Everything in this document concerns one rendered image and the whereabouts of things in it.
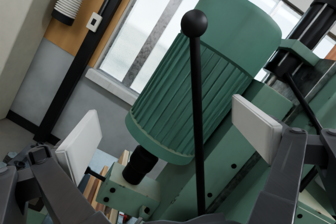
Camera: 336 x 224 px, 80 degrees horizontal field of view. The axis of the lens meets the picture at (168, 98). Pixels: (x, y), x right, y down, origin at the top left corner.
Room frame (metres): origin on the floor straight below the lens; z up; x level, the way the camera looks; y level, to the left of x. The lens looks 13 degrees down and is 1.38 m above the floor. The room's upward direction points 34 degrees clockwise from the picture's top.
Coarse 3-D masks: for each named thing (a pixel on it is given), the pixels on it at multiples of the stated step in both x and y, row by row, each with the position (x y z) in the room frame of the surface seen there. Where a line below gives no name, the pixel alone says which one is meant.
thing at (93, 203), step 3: (105, 165) 0.57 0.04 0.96; (102, 168) 0.57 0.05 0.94; (105, 168) 0.55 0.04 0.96; (102, 171) 0.54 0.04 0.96; (105, 171) 0.54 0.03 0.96; (102, 174) 0.52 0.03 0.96; (99, 180) 0.50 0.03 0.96; (99, 183) 0.49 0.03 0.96; (96, 186) 0.48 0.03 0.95; (96, 189) 0.46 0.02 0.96; (96, 192) 0.46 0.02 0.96; (93, 195) 0.45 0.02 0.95; (93, 198) 0.43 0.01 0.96; (93, 201) 0.43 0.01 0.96; (93, 204) 0.42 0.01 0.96; (96, 204) 0.42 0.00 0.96; (93, 207) 0.41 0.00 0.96
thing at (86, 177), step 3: (84, 174) 0.45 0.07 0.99; (87, 174) 0.45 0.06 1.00; (84, 177) 0.43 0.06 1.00; (87, 177) 0.44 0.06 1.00; (81, 180) 0.43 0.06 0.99; (84, 180) 0.43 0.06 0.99; (87, 180) 0.43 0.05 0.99; (81, 183) 0.41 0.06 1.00; (84, 183) 0.42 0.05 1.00; (78, 186) 0.41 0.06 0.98; (81, 186) 0.40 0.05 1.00; (84, 186) 0.41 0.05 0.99; (81, 189) 0.40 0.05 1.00; (84, 189) 0.40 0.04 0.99; (81, 192) 0.39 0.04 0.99
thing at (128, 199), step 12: (120, 168) 0.44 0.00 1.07; (108, 180) 0.39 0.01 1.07; (120, 180) 0.40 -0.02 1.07; (144, 180) 0.45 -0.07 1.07; (108, 192) 0.39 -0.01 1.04; (120, 192) 0.39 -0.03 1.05; (132, 192) 0.40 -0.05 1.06; (144, 192) 0.41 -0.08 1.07; (156, 192) 0.44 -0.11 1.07; (108, 204) 0.39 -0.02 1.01; (120, 204) 0.40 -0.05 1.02; (132, 204) 0.40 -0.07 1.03; (144, 204) 0.41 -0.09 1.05; (156, 204) 0.41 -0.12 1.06; (132, 216) 0.41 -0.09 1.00
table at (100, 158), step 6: (96, 150) 0.69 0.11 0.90; (96, 156) 0.66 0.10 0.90; (102, 156) 0.68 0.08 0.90; (108, 156) 0.70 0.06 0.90; (90, 162) 0.61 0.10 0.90; (96, 162) 0.63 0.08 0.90; (102, 162) 0.65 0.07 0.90; (108, 162) 0.67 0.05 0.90; (96, 168) 0.60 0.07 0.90; (108, 168) 0.64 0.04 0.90; (90, 174) 0.56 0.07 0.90; (48, 216) 0.38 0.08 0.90; (42, 222) 0.36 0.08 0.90; (48, 222) 0.37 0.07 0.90
